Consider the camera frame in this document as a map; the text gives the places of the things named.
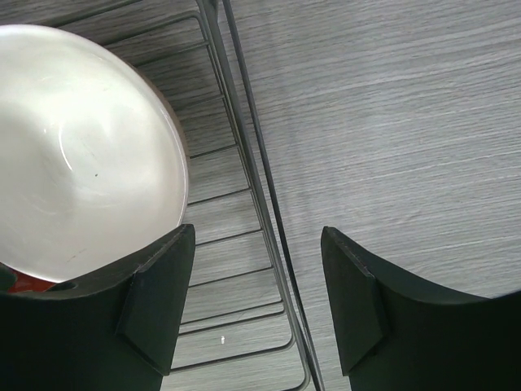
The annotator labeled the black wire dish rack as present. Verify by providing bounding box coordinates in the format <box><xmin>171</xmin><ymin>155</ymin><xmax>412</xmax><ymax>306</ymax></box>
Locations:
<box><xmin>50</xmin><ymin>1</ymin><xmax>324</xmax><ymax>390</ymax></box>

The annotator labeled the tan bowl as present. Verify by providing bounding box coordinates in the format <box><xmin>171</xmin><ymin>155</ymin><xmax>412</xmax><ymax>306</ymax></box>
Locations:
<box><xmin>1</xmin><ymin>24</ymin><xmax>189</xmax><ymax>283</ymax></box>

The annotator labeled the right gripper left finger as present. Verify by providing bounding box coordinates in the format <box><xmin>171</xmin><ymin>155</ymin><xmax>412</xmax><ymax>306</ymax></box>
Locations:
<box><xmin>1</xmin><ymin>224</ymin><xmax>195</xmax><ymax>390</ymax></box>

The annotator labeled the red patterned bowl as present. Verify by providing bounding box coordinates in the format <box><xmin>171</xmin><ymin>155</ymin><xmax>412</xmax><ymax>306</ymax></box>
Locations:
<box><xmin>8</xmin><ymin>270</ymin><xmax>55</xmax><ymax>293</ymax></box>

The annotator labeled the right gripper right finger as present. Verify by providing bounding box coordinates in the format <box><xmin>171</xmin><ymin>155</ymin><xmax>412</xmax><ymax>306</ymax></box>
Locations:
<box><xmin>321</xmin><ymin>226</ymin><xmax>520</xmax><ymax>390</ymax></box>

